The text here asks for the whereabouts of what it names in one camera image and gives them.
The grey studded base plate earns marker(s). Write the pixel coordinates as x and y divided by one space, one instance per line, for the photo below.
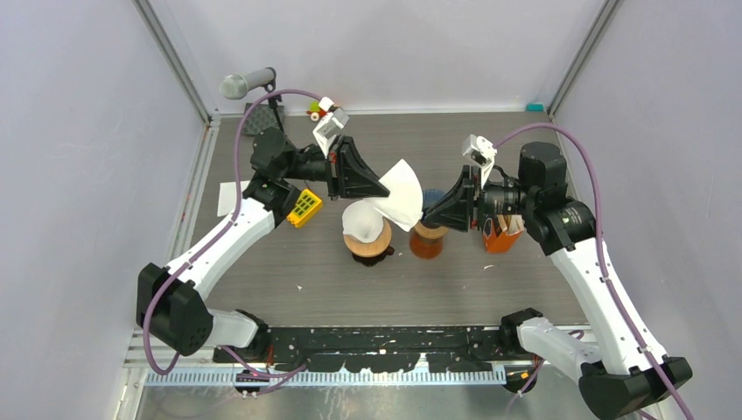
264 116

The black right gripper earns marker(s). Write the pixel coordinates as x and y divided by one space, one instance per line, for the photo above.
453 208

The orange coffee filter box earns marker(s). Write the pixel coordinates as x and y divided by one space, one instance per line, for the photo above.
501 232

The amber glass carafe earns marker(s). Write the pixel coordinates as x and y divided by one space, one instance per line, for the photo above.
425 248

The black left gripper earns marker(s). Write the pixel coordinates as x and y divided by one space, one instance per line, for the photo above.
348 175

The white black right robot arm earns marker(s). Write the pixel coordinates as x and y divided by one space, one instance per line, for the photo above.
626 369

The small wooden ring holder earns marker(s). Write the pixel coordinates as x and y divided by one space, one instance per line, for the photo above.
430 233

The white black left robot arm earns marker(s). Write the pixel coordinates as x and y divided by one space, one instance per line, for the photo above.
170 302

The grey microphone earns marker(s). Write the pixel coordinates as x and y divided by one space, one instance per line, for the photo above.
236 86

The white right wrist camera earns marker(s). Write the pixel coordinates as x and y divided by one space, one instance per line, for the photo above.
481 152

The yellow green toy brick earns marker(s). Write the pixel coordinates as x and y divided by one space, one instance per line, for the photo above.
306 207

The white paper coffee filter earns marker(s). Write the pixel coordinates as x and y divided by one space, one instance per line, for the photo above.
362 221

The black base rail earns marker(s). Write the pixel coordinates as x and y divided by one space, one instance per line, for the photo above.
445 349

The large wooden ring holder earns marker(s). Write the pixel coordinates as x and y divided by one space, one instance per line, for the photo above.
370 249

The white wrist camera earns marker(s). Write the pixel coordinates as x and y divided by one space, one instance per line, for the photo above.
481 152
330 125

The dark brown dripper cup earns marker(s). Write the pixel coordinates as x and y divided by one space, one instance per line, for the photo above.
370 261

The white paper sheet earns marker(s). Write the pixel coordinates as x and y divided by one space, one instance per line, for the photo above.
227 197

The teal block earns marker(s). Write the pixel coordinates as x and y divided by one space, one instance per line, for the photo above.
535 107

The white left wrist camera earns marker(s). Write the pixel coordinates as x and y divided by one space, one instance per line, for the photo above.
330 125

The toy brick car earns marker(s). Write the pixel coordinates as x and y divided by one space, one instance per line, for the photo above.
319 109

